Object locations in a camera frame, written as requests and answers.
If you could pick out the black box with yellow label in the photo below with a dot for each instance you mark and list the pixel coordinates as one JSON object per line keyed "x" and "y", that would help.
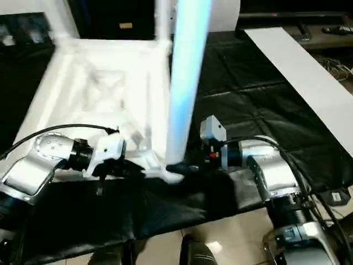
{"x": 116, "y": 19}

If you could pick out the black left robot foot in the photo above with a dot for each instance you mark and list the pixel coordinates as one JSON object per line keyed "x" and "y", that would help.
{"x": 112, "y": 254}

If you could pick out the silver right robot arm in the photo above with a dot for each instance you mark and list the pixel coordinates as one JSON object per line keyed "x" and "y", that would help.
{"x": 276, "y": 171}

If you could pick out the white plastic table top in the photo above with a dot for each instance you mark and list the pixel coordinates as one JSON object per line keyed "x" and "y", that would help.
{"x": 88, "y": 83}

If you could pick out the white flat board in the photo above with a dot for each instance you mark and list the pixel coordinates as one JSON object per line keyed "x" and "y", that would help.
{"x": 303, "y": 72}

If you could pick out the black robot foot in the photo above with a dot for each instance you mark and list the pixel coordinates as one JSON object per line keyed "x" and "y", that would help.
{"x": 196, "y": 250}
{"x": 112, "y": 254}

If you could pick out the black right robot foot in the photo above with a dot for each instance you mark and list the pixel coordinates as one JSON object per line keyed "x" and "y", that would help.
{"x": 196, "y": 250}

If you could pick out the white plastic table leg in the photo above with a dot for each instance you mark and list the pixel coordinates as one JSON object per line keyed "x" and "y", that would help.
{"x": 163, "y": 19}
{"x": 187, "y": 66}
{"x": 58, "y": 19}

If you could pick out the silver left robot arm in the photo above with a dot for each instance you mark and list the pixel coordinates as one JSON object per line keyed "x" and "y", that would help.
{"x": 33, "y": 165}

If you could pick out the white cabinet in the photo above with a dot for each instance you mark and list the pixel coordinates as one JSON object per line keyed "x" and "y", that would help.
{"x": 22, "y": 22}

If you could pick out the black power adapter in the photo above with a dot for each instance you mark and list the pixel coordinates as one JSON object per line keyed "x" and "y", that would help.
{"x": 336, "y": 197}

